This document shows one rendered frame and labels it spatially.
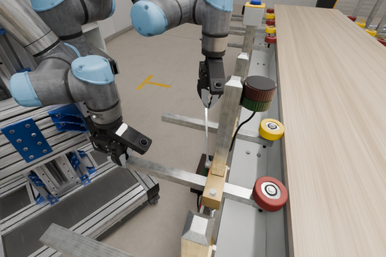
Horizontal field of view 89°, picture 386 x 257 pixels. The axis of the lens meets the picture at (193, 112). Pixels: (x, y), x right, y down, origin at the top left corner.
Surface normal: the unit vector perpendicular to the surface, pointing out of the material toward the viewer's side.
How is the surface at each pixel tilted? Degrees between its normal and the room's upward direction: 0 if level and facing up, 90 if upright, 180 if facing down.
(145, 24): 90
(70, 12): 90
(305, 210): 0
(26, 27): 81
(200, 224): 0
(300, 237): 0
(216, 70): 31
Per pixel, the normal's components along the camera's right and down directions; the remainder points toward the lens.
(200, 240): -0.18, -0.13
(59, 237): 0.03, -0.78
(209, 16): -0.50, 0.53
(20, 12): 0.82, 0.11
